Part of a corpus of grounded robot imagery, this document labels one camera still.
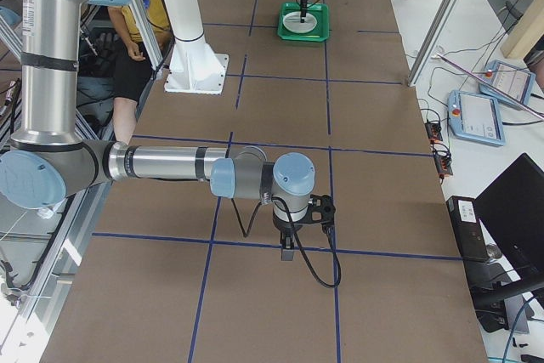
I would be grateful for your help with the white pillar base plate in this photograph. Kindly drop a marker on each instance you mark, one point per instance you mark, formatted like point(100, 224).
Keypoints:
point(196, 77)

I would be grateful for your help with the far blue teach pendant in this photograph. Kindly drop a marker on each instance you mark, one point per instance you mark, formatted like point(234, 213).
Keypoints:
point(512, 80)

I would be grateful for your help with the white pillar column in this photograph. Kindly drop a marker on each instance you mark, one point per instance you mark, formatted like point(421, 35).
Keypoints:
point(185, 21)

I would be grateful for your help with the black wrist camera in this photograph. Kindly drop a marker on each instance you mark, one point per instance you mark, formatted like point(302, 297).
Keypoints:
point(321, 210)

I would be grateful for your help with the person in yellow shirt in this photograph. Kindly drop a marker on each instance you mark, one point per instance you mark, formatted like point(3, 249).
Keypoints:
point(132, 67)

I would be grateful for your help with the blue teach pendant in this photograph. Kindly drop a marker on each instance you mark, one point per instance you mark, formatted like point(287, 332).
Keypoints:
point(512, 80)
point(475, 117)

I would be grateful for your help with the near blue teach pendant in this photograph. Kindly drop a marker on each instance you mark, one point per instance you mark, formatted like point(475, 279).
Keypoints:
point(475, 117)

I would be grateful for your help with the orange black connector board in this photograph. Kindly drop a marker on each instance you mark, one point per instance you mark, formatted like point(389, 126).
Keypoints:
point(433, 130)

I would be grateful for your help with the black monitor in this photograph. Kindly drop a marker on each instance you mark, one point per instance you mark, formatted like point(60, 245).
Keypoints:
point(511, 209)

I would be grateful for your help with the black box with label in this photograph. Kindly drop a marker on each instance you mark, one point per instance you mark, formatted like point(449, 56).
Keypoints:
point(467, 229)

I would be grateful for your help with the green plastic tray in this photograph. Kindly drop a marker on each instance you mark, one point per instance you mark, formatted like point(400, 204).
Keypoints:
point(319, 11)

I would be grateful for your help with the white round plate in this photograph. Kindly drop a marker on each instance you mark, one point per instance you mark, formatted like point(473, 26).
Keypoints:
point(295, 27)

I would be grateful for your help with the aluminium frame post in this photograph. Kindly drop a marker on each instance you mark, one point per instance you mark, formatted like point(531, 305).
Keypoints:
point(430, 41)

